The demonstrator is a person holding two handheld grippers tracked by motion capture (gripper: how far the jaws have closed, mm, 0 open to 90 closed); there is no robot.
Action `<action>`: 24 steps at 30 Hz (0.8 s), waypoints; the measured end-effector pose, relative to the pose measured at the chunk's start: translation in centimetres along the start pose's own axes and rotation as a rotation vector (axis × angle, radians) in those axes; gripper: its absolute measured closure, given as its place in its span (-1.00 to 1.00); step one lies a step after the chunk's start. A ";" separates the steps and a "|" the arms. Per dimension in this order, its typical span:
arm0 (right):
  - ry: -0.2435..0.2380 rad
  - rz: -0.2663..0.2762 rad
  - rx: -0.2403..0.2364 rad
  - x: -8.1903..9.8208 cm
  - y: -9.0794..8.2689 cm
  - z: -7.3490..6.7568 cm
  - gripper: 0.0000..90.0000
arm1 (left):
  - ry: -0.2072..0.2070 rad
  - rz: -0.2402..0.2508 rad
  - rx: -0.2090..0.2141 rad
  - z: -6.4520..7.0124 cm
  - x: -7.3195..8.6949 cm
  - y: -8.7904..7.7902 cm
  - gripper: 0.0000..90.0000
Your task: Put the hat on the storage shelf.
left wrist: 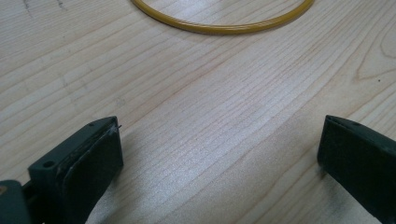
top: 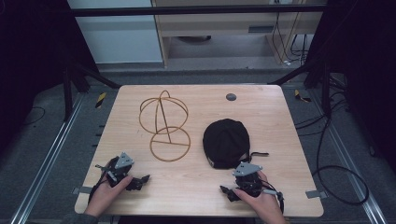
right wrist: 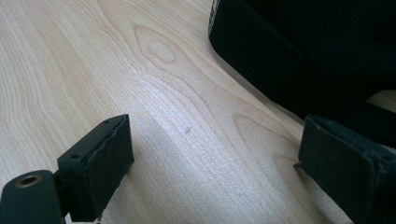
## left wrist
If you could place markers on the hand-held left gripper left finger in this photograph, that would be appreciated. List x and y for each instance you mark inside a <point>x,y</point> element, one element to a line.
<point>77,174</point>

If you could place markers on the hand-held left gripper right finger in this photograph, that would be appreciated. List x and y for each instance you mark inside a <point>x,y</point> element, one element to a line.
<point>361,161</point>

